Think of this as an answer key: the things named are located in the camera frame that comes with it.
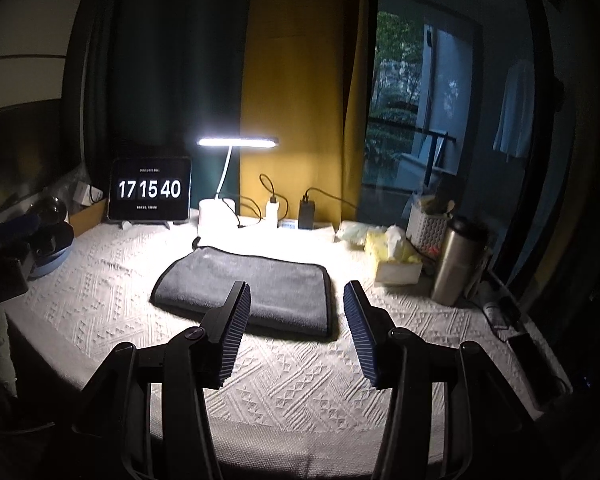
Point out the yellow tissue box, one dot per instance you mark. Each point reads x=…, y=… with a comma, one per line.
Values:
x=396, y=260

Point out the cardboard box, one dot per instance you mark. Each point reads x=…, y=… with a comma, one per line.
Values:
x=87, y=212

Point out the blue round container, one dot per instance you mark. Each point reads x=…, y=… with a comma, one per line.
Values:
x=50, y=250

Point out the white charger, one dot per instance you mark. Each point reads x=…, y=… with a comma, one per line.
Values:
x=272, y=211

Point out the white lattice basket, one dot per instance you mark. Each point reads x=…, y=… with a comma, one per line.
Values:
x=427, y=230

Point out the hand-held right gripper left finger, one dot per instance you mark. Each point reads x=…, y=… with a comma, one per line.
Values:
x=232, y=332

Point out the white textured tablecloth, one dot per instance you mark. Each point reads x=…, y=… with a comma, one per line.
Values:
x=300, y=375

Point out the black phone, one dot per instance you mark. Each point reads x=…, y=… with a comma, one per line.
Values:
x=527, y=355

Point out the stainless steel thermos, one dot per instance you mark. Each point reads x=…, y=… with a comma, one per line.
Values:
x=455, y=265

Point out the white desk lamp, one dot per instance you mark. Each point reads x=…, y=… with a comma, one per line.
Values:
x=230, y=170

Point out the black charger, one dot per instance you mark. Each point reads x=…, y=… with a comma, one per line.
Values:
x=307, y=214

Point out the tablet with clock display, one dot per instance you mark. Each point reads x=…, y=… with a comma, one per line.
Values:
x=149, y=189

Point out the dark green curtain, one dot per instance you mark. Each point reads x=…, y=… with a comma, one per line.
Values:
x=180, y=60

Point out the yellow curtain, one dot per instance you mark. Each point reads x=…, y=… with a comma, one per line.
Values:
x=305, y=85

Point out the white power strip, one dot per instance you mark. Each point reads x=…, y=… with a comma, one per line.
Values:
x=300, y=225

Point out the grey towel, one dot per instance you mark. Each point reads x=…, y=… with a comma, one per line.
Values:
x=260, y=287

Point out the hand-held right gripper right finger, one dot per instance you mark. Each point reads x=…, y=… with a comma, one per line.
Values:
x=361, y=332

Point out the black balcony railing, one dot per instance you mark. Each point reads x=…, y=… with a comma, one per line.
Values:
x=420, y=145

